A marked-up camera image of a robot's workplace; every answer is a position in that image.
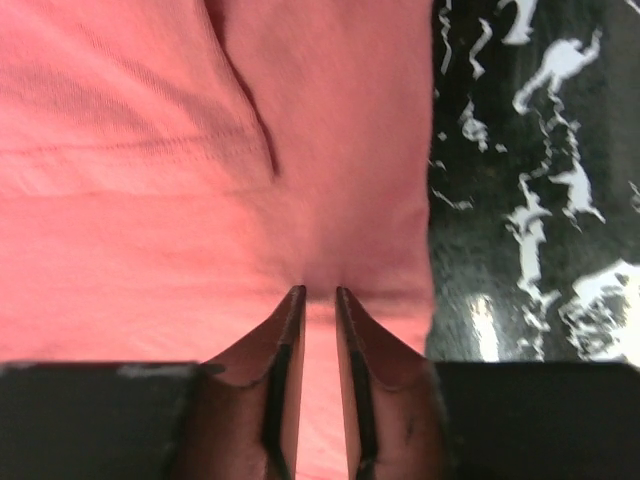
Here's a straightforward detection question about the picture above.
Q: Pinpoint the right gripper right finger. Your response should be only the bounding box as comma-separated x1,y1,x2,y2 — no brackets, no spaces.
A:
335,287,455,479

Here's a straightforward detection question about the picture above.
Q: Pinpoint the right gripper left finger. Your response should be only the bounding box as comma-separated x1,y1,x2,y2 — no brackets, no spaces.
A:
170,286,306,480

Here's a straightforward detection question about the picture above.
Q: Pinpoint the red t-shirt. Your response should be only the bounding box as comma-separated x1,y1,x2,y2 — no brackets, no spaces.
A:
1,1,434,479

